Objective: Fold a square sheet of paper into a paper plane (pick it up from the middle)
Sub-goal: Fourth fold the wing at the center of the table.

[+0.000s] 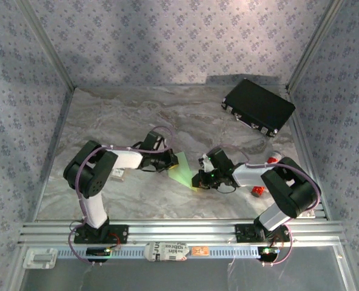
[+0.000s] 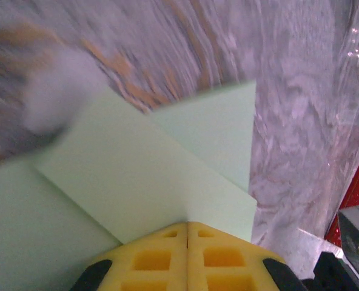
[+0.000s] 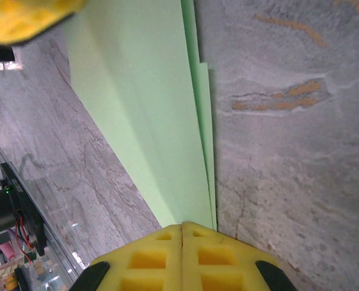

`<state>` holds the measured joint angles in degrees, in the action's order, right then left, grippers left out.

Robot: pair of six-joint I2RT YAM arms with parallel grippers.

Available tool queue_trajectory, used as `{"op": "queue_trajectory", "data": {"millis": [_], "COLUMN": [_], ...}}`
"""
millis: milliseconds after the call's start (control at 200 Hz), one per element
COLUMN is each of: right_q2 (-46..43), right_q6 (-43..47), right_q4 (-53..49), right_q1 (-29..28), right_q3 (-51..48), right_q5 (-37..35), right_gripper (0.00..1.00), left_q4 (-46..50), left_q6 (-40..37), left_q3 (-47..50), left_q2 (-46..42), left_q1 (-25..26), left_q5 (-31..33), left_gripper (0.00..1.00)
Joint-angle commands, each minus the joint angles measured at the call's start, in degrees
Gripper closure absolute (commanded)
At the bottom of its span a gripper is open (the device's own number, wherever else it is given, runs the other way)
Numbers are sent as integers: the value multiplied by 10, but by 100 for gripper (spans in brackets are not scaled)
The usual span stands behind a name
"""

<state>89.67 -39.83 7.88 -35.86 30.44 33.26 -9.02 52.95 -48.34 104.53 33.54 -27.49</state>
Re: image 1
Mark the light green cloth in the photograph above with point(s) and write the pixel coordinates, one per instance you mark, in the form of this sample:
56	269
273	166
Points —
182	172

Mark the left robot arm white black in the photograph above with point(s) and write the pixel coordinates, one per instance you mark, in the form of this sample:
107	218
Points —
91	179

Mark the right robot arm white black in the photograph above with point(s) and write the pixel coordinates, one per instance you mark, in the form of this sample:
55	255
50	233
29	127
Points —
294	194

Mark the small pink white card box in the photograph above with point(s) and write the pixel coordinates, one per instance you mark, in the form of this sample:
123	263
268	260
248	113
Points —
118	175

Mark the small orange tag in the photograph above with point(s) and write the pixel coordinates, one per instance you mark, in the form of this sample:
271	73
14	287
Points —
200	251

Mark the printed white paper roll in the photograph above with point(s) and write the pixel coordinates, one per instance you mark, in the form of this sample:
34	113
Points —
167	251

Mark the black hard case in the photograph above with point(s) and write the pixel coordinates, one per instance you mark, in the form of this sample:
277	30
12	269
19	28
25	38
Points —
258	104

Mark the clear acrylic panel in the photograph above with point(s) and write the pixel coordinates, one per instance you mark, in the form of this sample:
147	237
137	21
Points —
182	276

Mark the black controller board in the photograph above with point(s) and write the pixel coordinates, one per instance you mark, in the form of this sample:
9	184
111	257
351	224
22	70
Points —
97	253
269	253

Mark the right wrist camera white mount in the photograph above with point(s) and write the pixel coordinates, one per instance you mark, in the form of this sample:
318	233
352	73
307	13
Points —
207	163

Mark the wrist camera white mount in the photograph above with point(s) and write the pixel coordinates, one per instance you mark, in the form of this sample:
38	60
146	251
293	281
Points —
207	163
160	142

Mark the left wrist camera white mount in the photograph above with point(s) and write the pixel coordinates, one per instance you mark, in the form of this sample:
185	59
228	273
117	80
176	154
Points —
160	142

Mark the long aluminium mounting rail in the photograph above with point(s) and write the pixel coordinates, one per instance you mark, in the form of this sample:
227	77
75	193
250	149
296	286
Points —
182	230

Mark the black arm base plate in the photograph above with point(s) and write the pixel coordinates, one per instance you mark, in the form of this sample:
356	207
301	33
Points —
119	235
243	235

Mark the aluminium table side rail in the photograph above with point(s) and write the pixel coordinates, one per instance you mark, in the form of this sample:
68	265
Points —
302	136
57	136

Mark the grey metal bracket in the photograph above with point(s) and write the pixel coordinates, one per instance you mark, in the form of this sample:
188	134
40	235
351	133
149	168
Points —
40	258

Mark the aluminium frame post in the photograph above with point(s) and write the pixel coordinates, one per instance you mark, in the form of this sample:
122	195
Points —
313	45
48	45

